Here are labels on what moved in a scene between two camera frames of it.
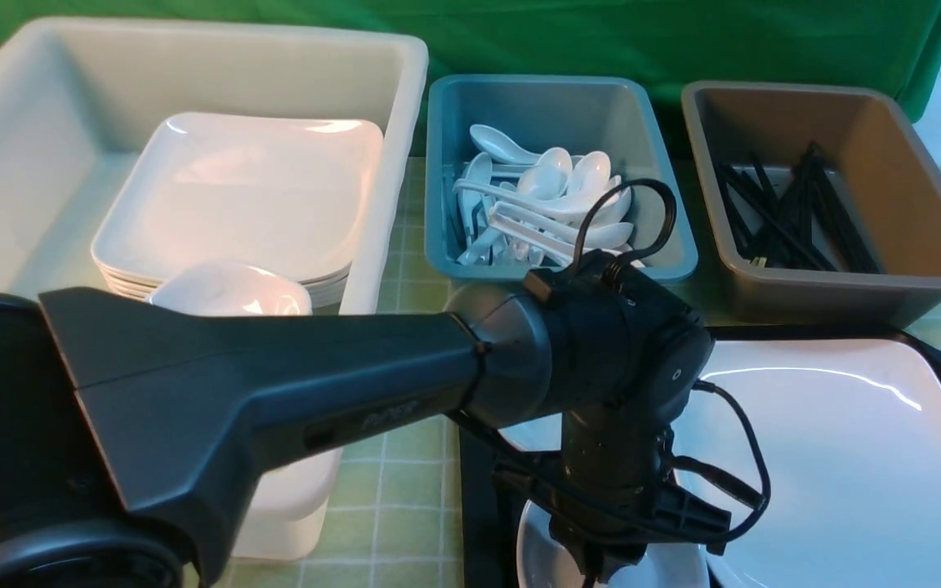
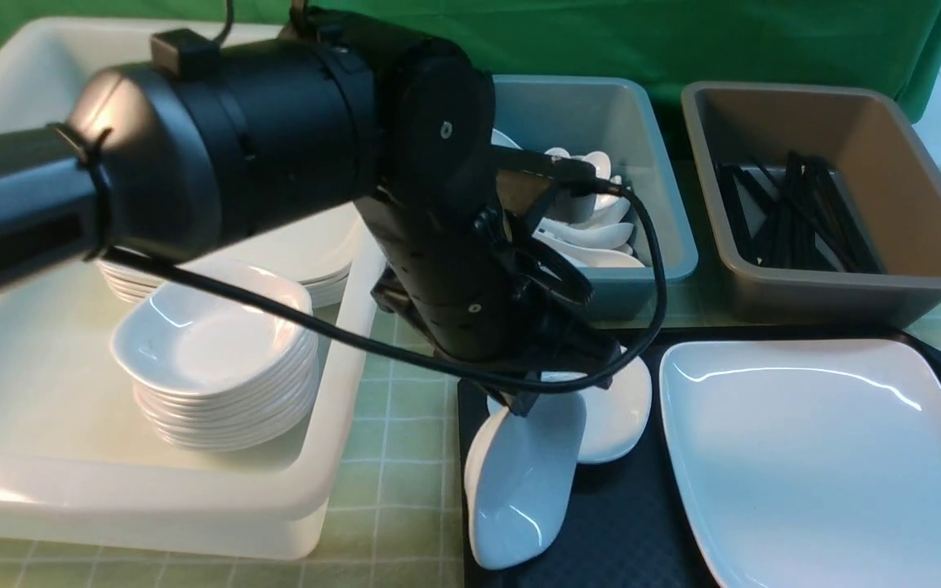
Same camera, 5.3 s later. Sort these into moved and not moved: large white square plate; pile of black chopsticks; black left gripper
Moved: black left gripper
Not moved: large white square plate; pile of black chopsticks
